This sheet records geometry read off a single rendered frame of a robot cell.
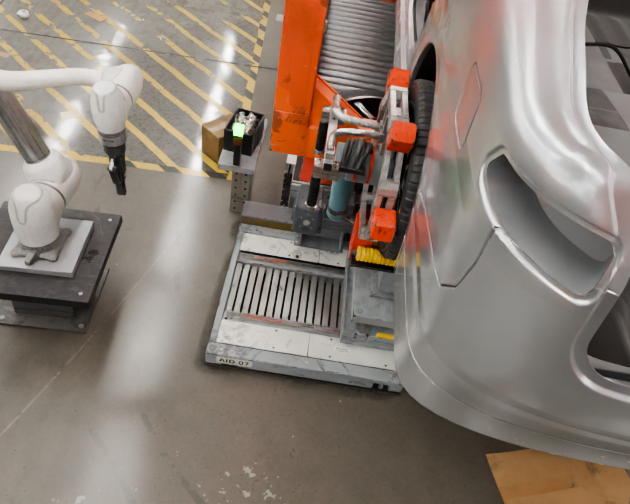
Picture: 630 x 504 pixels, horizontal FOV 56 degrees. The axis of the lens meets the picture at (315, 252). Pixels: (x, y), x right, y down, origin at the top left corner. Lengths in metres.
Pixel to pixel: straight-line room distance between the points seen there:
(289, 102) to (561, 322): 1.70
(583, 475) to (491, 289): 1.61
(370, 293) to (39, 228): 1.35
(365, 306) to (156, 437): 0.98
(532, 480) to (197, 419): 1.33
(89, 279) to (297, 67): 1.18
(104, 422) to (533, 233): 1.78
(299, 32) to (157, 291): 1.29
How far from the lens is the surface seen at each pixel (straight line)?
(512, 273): 1.19
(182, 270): 2.90
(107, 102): 2.01
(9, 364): 2.69
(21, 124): 2.48
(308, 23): 2.44
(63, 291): 2.47
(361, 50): 4.36
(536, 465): 2.67
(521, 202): 1.25
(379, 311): 2.56
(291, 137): 2.69
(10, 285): 2.54
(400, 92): 2.15
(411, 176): 1.92
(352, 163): 1.96
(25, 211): 2.43
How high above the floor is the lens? 2.14
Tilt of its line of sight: 45 degrees down
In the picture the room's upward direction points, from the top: 12 degrees clockwise
